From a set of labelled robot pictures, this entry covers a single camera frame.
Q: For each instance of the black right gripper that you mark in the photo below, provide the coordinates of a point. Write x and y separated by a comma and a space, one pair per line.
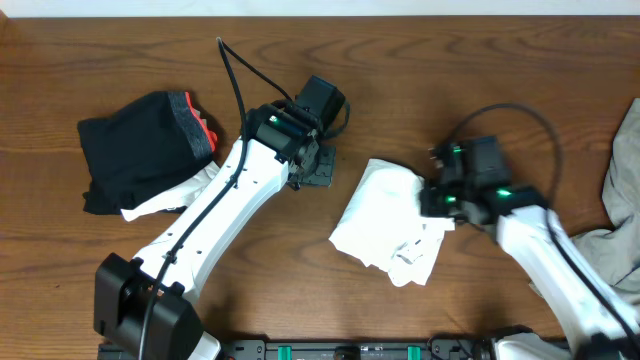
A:
429, 196

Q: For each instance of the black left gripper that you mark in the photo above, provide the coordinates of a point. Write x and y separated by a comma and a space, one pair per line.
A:
320, 167

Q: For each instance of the white Puma t-shirt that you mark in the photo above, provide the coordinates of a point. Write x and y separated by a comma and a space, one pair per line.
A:
382, 225

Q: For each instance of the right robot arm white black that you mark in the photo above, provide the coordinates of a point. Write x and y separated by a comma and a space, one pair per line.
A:
596, 322

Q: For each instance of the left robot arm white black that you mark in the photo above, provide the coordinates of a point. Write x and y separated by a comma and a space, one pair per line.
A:
144, 307

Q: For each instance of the white folded cloth under pile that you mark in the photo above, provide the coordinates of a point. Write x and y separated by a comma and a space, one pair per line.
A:
177, 197

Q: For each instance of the grey garment at right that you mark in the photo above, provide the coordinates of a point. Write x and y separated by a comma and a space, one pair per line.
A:
614, 253

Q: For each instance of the black folded garment orange trim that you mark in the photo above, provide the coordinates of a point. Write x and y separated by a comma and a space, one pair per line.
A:
151, 145

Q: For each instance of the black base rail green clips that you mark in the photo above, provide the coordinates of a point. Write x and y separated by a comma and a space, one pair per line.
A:
432, 349

